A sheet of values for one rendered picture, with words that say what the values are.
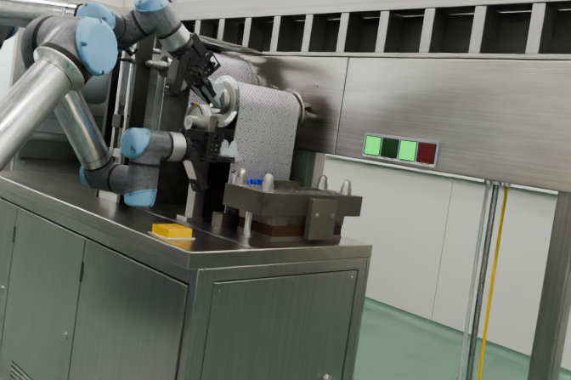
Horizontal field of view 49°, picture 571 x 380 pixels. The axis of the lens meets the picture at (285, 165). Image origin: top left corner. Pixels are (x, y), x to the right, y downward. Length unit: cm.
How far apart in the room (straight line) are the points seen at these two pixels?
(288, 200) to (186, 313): 41
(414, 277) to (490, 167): 297
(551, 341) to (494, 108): 60
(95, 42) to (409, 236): 349
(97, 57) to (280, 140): 72
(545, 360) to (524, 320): 242
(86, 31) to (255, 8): 106
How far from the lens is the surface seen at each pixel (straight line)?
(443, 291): 443
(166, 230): 150
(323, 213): 172
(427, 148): 171
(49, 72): 131
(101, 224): 172
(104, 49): 136
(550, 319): 175
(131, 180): 157
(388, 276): 466
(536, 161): 157
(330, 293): 176
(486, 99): 165
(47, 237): 208
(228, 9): 240
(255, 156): 181
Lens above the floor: 119
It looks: 3 degrees down
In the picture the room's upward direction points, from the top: 8 degrees clockwise
